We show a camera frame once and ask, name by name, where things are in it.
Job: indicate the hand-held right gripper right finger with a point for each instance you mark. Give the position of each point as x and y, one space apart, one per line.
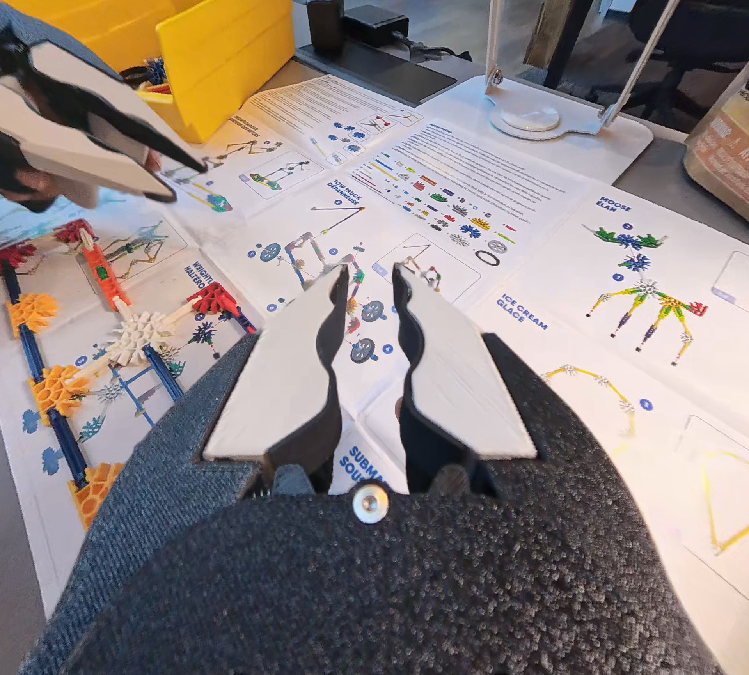
474 394

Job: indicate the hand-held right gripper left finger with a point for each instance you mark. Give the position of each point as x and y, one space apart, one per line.
263 394

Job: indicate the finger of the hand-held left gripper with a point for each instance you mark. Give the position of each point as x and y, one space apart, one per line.
88 66
58 137

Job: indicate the short red rod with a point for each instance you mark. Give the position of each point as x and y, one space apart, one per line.
237 319

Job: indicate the yellow plastic parts bin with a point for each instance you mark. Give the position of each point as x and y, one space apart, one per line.
234 55

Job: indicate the person's left hand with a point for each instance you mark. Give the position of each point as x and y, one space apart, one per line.
153 162

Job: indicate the pile of loose toy pieces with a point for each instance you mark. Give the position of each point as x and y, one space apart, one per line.
149 81

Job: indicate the white printed instruction sheet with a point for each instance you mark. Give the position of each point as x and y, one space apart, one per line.
556 347

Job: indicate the red connector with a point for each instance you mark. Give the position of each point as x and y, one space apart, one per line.
73 231
17 255
210 298

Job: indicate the blue rod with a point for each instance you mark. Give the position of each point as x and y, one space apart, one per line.
69 447
34 353
164 371
13 284

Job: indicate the white rod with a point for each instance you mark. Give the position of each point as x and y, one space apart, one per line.
123 307
91 369
181 314
86 242

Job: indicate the white snowflake connector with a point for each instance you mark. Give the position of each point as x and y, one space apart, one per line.
140 336

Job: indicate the orange ladder piece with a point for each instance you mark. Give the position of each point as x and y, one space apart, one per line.
105 277

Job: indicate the orange-yellow connector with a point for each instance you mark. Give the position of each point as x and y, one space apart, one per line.
96 491
32 313
55 391

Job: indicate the white metal stand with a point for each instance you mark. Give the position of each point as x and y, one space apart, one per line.
608 148

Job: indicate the black power adapter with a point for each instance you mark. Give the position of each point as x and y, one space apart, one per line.
374 23

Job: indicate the brown printed toy bag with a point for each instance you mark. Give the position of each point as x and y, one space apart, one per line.
725 160

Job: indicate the black office chair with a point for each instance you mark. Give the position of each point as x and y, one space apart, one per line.
702 31

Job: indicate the wooden post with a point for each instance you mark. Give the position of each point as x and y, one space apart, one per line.
562 14

